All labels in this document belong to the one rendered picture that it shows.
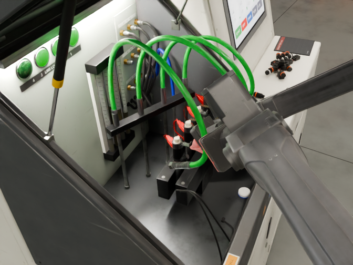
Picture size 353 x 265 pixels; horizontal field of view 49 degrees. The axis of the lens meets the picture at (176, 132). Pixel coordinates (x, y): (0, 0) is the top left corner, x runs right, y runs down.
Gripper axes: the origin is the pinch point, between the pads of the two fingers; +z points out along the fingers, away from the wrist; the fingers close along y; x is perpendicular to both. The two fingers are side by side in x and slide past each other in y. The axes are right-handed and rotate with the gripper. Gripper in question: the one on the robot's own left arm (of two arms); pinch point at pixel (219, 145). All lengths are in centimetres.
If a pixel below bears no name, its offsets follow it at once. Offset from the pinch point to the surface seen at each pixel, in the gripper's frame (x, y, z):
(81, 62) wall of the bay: -37, 9, 36
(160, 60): -21.2, -1.7, 8.4
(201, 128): -4.3, -1.3, 8.0
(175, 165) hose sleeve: 0.5, 4.5, 25.6
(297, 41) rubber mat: -13, -89, 89
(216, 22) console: -30, -37, 46
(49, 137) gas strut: -19.3, 26.0, 10.4
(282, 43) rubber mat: -15, -82, 90
